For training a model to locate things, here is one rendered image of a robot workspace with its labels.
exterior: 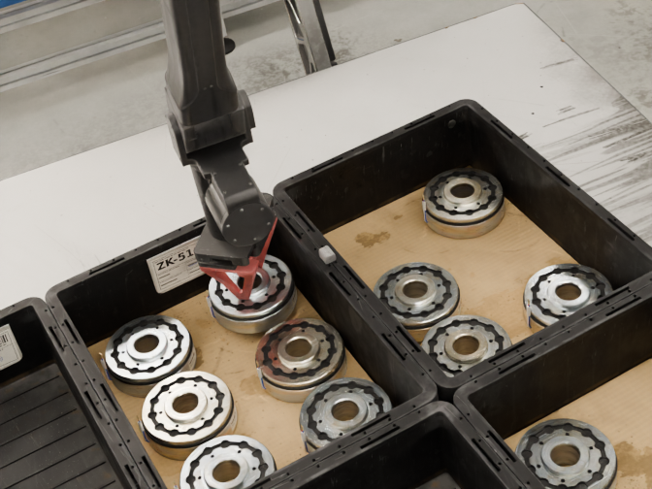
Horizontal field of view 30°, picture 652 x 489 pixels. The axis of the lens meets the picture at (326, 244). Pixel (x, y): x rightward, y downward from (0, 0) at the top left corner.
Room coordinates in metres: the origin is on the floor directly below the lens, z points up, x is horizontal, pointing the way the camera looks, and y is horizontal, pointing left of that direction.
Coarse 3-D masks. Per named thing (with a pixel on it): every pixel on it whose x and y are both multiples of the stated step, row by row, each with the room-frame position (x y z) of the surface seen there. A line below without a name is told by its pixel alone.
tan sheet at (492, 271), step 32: (416, 192) 1.21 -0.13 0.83; (352, 224) 1.17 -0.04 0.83; (384, 224) 1.16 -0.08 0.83; (416, 224) 1.15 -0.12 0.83; (512, 224) 1.12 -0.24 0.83; (352, 256) 1.11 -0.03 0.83; (384, 256) 1.10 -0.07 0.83; (416, 256) 1.09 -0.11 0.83; (448, 256) 1.08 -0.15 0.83; (480, 256) 1.07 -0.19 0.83; (512, 256) 1.06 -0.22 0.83; (544, 256) 1.05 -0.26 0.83; (480, 288) 1.02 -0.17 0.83; (512, 288) 1.01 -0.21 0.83; (512, 320) 0.96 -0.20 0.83
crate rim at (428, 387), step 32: (192, 224) 1.11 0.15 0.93; (288, 224) 1.09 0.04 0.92; (128, 256) 1.07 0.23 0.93; (64, 288) 1.04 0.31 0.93; (352, 288) 0.95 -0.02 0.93; (64, 320) 0.98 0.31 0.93; (96, 384) 0.88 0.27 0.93; (416, 384) 0.81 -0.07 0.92; (384, 416) 0.77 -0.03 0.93; (128, 448) 0.79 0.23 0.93; (320, 448) 0.74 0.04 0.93; (160, 480) 0.74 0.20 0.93
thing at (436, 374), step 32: (416, 128) 1.22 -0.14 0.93; (352, 160) 1.18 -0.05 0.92; (544, 160) 1.11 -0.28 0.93; (576, 192) 1.04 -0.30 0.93; (608, 224) 0.98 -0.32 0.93; (640, 288) 0.88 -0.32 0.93; (384, 320) 0.90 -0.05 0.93; (576, 320) 0.85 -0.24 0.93; (416, 352) 0.84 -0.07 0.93; (512, 352) 0.82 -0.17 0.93; (448, 384) 0.79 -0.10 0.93
